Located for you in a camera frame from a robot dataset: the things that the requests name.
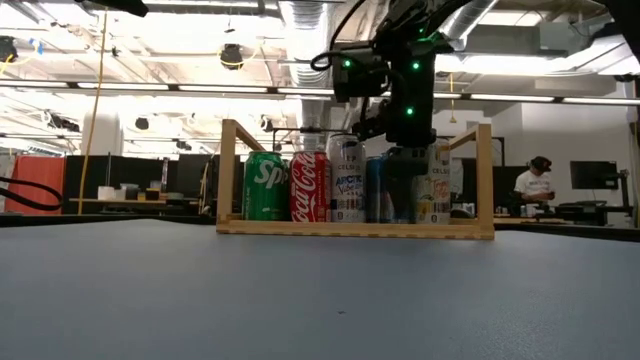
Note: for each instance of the person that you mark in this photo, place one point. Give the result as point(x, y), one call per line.
point(532, 185)

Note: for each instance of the red Coca-Cola can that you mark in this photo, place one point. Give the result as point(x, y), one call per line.
point(310, 190)

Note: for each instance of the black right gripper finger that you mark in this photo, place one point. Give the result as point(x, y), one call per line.
point(402, 190)

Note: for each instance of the wooden desk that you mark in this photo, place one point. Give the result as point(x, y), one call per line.
point(125, 201)

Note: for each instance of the silver spiral air duct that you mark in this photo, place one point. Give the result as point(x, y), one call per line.
point(467, 17)
point(312, 100)

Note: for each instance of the grey hanging lamp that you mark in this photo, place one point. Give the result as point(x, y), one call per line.
point(231, 55)

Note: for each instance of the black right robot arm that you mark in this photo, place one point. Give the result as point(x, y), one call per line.
point(415, 30)

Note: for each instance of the white black-lidded Celsius can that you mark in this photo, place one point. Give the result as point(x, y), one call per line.
point(434, 200)
point(347, 190)

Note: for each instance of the black partition panel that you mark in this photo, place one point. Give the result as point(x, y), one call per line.
point(500, 185)
point(90, 175)

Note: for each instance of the black computer monitor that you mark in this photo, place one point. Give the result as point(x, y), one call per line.
point(592, 175)

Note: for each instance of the green Sprite can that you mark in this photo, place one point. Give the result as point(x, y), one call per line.
point(265, 190)

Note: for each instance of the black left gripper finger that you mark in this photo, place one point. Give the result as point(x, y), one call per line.
point(125, 6)

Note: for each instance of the dark work table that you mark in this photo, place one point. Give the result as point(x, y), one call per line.
point(575, 212)

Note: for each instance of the long ceiling light strip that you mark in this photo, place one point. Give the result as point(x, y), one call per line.
point(510, 97)
point(225, 89)

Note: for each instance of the grey ceiling duct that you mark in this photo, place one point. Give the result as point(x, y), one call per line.
point(537, 37)

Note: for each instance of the slatted wooden shelf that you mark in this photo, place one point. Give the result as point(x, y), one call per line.
point(350, 230)

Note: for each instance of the silver blue Red Bull can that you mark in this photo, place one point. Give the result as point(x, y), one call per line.
point(374, 190)

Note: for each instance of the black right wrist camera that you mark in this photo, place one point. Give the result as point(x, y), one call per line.
point(357, 75)

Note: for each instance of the orange partition panel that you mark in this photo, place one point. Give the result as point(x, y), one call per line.
point(35, 167)

